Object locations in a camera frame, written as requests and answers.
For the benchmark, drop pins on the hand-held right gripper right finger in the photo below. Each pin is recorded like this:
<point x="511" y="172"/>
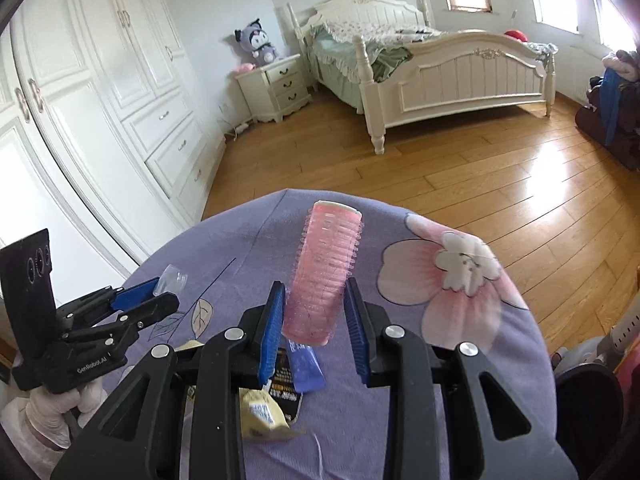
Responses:
<point x="357" y="330"/>

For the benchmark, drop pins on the pink hair roller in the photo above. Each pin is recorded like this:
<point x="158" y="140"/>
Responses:
<point x="325" y="270"/>

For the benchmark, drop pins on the person's left hand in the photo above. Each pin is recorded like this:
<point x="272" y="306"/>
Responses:
<point x="50" y="410"/>

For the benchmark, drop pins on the blue tube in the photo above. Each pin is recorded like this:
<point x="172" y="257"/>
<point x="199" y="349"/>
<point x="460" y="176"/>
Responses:
<point x="305" y="370"/>

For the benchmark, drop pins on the purple floral tablecloth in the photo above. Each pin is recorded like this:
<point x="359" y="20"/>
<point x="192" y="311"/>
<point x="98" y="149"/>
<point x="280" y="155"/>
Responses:
<point x="240" y="240"/>

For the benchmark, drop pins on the black packet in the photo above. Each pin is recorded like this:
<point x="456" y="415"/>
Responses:
<point x="285" y="400"/>

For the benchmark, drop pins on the pink plush toy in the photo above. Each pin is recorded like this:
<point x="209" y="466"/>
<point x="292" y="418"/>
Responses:
<point x="245" y="68"/>

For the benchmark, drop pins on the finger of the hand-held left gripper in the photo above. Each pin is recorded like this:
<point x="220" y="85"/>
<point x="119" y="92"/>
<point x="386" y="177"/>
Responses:
<point x="132" y="295"/>
<point x="150" y="310"/>

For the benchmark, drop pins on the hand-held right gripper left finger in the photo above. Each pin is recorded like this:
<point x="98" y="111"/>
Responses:
<point x="270" y="330"/>

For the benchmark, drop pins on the person's left forearm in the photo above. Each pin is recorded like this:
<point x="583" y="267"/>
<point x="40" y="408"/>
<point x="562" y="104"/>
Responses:
<point x="25" y="455"/>

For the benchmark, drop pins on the clear plastic cap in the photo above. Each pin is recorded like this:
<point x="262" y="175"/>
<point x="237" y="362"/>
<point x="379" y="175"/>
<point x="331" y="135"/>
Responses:
<point x="172" y="279"/>

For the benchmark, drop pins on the white nightstand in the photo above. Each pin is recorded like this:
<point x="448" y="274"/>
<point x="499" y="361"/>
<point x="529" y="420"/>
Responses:
<point x="280" y="90"/>

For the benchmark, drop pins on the white wardrobe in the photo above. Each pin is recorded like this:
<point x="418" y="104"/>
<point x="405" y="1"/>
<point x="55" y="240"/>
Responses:
<point x="100" y="85"/>

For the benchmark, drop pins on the red cushion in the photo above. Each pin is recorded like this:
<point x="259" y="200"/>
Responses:
<point x="516" y="36"/>

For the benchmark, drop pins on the dark chair with clothes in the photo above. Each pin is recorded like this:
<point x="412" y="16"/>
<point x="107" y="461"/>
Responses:
<point x="615" y="110"/>

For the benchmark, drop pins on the crumpled yellow packet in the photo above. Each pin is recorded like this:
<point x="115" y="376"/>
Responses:
<point x="260" y="412"/>

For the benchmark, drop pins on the purple plush toy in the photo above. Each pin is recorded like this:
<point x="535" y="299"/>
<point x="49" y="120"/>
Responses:
<point x="257" y="42"/>

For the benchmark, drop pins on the white power strip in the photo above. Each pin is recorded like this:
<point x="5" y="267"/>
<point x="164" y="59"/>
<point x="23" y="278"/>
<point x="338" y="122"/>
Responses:
<point x="242" y="127"/>

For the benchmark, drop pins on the white wooden bed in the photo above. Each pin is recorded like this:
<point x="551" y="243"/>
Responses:
<point x="450" y="80"/>

